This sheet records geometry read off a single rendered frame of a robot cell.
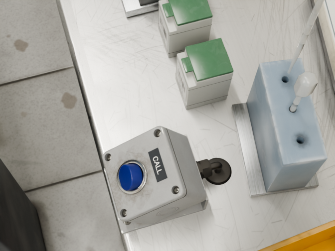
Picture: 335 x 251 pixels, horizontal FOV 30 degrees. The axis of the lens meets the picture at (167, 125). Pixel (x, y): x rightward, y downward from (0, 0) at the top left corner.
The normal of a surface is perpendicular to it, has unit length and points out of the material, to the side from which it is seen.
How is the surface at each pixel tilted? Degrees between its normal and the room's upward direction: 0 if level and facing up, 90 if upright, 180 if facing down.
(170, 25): 0
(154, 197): 30
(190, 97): 90
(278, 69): 0
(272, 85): 0
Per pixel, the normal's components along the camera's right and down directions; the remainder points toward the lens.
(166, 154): -0.46, -0.19
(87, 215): 0.02, -0.37
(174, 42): 0.29, 0.89
